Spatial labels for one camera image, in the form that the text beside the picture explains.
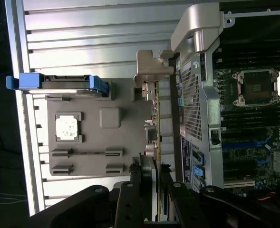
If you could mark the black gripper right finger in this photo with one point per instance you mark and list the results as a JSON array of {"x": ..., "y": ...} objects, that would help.
[{"x": 187, "y": 209}]

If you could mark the CPU socket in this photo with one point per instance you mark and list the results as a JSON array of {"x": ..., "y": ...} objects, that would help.
[{"x": 256, "y": 88}]

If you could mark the blue expansion slot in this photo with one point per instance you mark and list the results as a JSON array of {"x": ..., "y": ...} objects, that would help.
[{"x": 256, "y": 143}]

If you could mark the silver CPU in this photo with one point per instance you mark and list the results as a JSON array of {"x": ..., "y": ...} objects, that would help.
[{"x": 67, "y": 128}]

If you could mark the grey parts rack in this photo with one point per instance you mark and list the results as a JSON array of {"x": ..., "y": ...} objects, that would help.
[{"x": 94, "y": 142}]

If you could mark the black case latch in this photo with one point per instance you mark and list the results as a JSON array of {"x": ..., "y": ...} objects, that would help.
[{"x": 215, "y": 137}]

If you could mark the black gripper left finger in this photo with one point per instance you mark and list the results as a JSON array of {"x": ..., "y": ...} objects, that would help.
[{"x": 128, "y": 206}]

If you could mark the hard disk with blue carrier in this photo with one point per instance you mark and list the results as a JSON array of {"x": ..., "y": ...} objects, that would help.
[{"x": 30, "y": 82}]

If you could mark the white expansion slot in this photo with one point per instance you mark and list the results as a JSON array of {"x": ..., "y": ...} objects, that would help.
[{"x": 237, "y": 184}]

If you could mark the green motherboard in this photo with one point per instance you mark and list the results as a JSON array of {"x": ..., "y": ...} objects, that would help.
[{"x": 225, "y": 83}]

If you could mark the open black PC case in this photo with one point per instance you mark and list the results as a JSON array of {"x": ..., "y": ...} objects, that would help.
[{"x": 211, "y": 107}]

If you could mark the black RAM slot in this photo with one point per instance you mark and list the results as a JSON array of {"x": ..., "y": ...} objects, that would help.
[
  {"x": 249, "y": 125},
  {"x": 249, "y": 113},
  {"x": 249, "y": 119}
]

